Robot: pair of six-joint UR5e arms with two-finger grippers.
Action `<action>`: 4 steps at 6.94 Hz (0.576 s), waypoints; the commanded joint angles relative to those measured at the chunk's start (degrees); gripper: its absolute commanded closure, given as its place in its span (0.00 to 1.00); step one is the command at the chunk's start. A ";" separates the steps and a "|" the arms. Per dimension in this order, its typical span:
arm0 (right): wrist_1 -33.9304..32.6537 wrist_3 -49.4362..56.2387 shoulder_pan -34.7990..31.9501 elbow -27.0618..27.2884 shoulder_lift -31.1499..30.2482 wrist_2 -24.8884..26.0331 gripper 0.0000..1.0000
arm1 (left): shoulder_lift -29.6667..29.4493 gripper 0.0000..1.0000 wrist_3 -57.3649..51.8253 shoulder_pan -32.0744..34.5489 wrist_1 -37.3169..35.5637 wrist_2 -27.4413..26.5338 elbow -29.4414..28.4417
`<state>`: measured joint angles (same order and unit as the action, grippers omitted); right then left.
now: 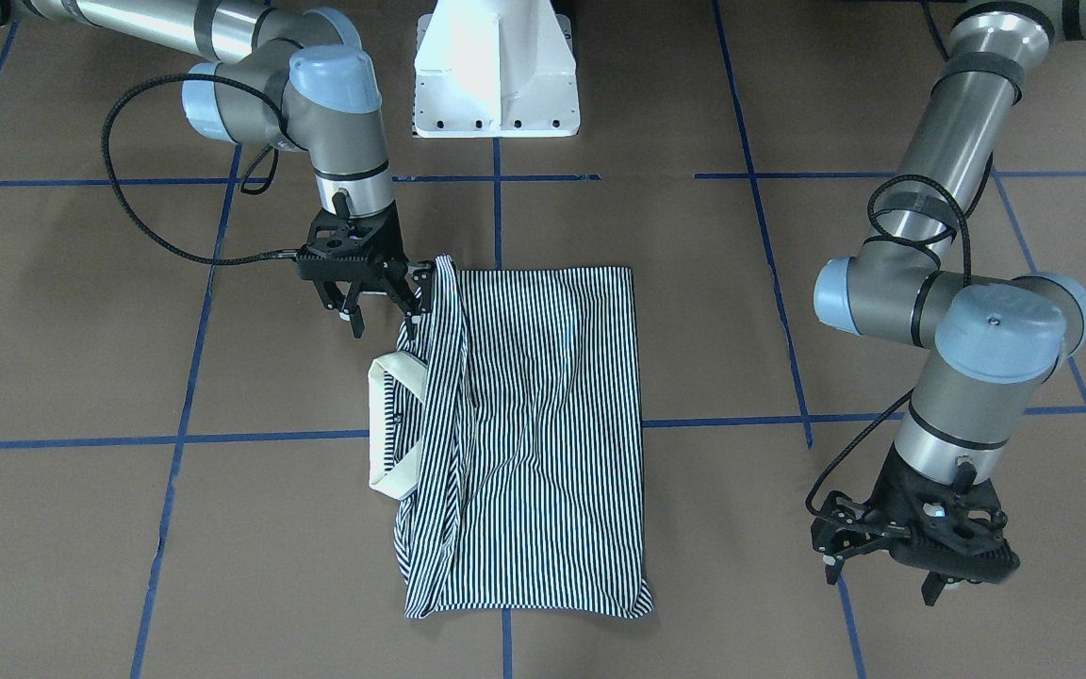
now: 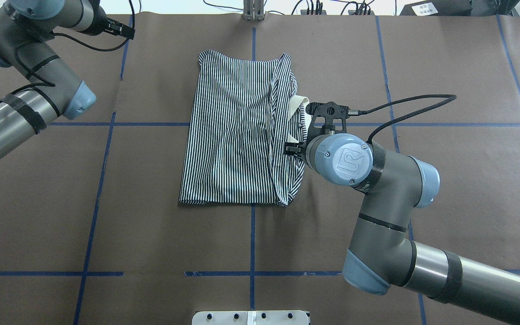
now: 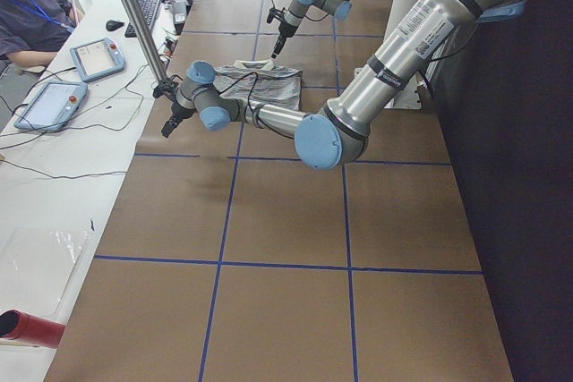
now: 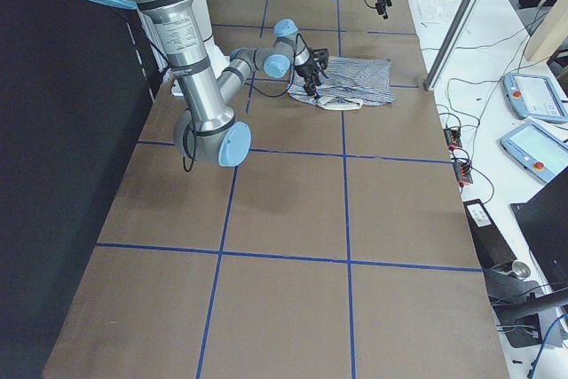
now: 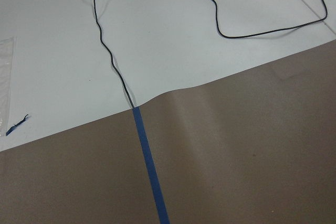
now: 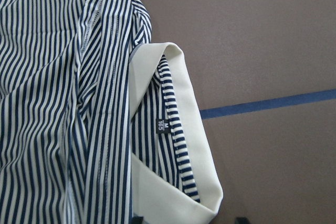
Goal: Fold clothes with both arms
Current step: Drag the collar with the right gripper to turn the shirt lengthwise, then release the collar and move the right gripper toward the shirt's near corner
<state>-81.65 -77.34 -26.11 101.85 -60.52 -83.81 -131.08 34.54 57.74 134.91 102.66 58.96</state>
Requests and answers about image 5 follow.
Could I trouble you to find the blue tape scrap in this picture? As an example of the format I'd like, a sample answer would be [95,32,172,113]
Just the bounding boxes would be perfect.
[6,114,29,136]

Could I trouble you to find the clear plastic bag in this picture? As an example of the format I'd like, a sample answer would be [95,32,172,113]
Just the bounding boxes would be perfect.
[1,37,16,137]

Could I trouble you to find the brown paper table cover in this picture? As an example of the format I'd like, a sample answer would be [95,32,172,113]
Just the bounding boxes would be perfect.
[1,41,335,223]

